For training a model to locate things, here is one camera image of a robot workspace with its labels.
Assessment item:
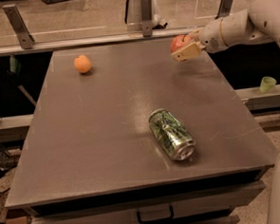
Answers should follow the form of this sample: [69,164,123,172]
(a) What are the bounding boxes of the right metal bracket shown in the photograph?
[216,0,233,18]

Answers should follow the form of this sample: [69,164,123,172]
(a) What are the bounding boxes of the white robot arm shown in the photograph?
[170,0,280,61]

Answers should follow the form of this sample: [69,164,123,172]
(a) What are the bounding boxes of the left metal bracket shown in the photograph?
[2,5,35,49]

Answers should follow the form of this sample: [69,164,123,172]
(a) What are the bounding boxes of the light green cup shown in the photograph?
[259,77,277,92]

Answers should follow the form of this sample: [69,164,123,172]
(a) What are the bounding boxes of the grey cabinet drawer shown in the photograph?
[30,180,265,224]

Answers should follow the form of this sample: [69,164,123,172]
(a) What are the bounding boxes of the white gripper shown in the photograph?
[171,18,228,61]

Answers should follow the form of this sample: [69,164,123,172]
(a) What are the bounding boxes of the red apple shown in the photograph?
[170,34,193,53]

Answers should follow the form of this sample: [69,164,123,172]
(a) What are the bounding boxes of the orange fruit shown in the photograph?
[73,55,92,74]

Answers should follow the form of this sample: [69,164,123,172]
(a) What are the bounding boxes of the metal bracket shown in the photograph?
[140,0,153,38]
[2,5,35,49]
[216,0,233,18]

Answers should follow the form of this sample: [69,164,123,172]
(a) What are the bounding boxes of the green soda can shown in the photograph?
[148,109,196,161]

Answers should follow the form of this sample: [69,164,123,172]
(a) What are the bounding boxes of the middle metal bracket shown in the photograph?
[140,0,153,38]

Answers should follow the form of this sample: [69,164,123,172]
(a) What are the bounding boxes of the metal rail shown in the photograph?
[0,27,199,57]

